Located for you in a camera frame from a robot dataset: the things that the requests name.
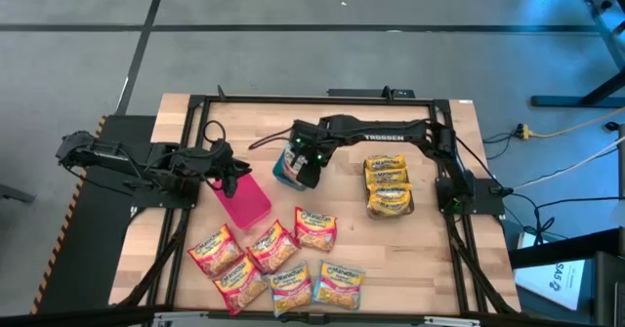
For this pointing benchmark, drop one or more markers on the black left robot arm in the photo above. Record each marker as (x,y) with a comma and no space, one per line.
(122,156)

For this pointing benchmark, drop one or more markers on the yellow Maruchan noodle pack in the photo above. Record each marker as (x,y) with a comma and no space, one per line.
(387,175)
(390,206)
(386,162)
(390,189)

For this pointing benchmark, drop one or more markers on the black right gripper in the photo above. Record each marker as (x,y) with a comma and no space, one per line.
(312,139)

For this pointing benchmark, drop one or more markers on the black hazard-striped side platform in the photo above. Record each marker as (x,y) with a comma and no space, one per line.
(83,249)

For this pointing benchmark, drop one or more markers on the grey furniture foot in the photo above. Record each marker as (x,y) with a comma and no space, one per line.
(14,193)

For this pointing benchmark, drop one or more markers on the black desk foot bar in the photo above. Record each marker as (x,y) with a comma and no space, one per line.
(561,251)

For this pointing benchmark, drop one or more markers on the red Maruchan noodle pack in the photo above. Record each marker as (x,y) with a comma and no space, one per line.
(272,246)
(215,251)
(240,285)
(316,229)

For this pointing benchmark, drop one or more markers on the silver camera mount bar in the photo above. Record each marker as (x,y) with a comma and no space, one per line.
(439,321)

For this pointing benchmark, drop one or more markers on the teal plastic bin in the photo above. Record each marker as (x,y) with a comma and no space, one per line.
(280,175)

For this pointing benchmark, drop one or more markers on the grey vertical post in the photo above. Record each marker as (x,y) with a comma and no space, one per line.
(622,180)

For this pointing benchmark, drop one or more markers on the black box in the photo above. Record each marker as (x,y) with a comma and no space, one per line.
(610,293)

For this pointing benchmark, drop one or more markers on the white printed sheet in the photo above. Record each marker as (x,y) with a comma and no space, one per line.
(547,278)

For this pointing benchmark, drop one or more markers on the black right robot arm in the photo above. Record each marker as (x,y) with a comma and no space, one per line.
(390,134)

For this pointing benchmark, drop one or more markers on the pink plastic bin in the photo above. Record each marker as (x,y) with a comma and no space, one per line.
(244,205)

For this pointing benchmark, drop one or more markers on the black desk leg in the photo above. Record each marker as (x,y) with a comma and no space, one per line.
(576,101)

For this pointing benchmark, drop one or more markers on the black bracket bar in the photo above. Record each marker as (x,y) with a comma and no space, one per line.
(361,93)

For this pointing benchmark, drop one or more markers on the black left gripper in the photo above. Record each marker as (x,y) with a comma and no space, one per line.
(210,166)

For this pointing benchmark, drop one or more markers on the small black adapter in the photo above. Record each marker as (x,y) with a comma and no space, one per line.
(611,126)

